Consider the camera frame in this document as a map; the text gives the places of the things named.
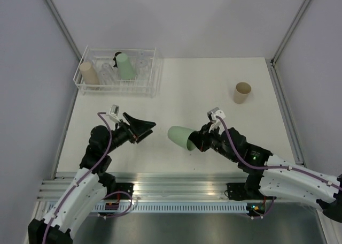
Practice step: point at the clear faceted glass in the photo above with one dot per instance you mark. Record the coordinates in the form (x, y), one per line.
(106, 77)
(142, 67)
(106, 66)
(142, 55)

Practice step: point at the white wire dish rack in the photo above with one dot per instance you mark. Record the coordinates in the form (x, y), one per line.
(134, 87)

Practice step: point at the aluminium mounting rail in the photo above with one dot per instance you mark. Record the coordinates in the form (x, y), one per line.
(188, 188)

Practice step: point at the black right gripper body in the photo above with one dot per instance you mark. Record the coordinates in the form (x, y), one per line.
(212, 140)

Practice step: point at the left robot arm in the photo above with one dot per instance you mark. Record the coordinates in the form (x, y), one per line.
(91, 182)

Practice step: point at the left aluminium frame post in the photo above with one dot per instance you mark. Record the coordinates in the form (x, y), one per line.
(62, 27)

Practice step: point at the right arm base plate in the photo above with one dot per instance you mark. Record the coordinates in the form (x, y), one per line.
(237, 191)

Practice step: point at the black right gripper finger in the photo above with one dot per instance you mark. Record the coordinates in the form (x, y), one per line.
(192, 143)
(197, 135)

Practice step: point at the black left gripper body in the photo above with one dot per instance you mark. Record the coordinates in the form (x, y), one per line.
(125, 133)

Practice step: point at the aluminium frame post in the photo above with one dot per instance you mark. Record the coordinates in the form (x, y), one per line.
(304, 6)
(62, 27)

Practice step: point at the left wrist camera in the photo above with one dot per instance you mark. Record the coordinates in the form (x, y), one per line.
(114, 112)

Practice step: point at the right aluminium frame post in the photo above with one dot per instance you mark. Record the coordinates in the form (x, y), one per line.
(304, 6)

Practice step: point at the black brown cup holder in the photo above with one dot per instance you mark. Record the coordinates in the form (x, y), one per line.
(114, 58)

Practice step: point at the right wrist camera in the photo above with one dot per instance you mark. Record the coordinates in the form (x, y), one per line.
(214, 116)

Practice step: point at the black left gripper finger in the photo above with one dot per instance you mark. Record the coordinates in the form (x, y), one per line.
(138, 126)
(142, 136)

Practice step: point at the short green plastic cup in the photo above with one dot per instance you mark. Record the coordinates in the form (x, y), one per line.
(180, 136)

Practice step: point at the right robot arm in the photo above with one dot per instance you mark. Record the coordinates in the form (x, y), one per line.
(271, 176)

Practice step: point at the white slotted cable duct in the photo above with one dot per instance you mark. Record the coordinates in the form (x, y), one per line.
(173, 207)

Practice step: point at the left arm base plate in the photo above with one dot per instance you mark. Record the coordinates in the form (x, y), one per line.
(121, 191)

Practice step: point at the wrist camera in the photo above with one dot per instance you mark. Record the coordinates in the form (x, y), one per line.
(114, 112)
(214, 116)

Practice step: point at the tall green plastic cup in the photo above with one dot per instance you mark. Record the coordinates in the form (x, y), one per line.
(125, 68)

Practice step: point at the beige plastic cup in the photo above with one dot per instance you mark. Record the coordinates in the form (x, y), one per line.
(88, 73)
(241, 92)

